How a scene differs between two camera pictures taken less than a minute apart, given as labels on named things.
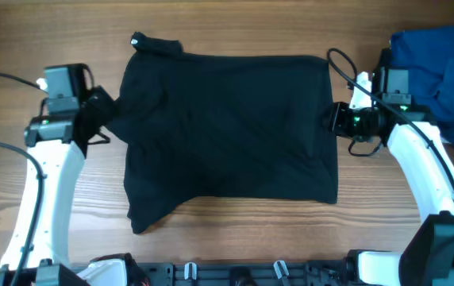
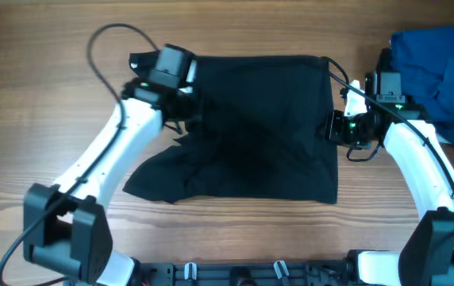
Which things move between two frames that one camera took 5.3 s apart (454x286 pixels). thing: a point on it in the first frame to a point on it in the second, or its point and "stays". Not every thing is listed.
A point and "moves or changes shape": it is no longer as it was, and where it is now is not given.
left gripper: [103, 98] to [195, 114]
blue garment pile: [444, 65] stays
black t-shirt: [222, 126] moves or changes shape
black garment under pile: [385, 62] stays
